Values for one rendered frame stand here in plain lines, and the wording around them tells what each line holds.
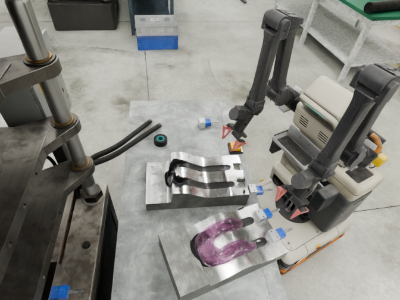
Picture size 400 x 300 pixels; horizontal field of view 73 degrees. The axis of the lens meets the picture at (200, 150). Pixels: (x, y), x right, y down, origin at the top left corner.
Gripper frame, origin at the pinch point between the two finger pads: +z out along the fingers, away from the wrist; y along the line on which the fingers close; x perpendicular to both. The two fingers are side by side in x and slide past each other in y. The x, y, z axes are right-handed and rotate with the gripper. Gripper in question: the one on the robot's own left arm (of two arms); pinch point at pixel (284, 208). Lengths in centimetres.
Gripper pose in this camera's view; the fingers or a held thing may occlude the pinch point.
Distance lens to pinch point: 123.6
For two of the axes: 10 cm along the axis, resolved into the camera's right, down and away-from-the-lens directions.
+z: -4.5, 7.5, 4.8
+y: 4.9, 6.6, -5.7
